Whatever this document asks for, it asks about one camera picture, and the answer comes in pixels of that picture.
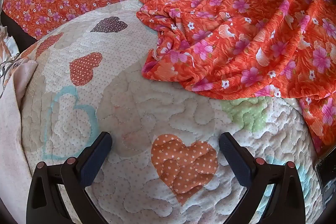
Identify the grey striped folded cloth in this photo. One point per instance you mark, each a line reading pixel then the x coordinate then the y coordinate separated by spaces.
pixel 10 134

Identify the orange floral garment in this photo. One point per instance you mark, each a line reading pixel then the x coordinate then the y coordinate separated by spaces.
pixel 236 43

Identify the quilted heart-print blanket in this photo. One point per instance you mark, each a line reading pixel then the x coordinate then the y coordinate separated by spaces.
pixel 157 108

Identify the white floral pillow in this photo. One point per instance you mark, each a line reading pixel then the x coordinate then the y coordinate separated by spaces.
pixel 8 56

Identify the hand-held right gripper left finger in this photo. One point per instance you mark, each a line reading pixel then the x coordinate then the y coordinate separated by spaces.
pixel 95 158

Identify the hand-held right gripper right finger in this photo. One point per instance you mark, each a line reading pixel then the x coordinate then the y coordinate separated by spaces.
pixel 236 161

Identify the black smartphone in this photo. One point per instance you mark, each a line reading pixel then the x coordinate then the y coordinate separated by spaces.
pixel 326 176

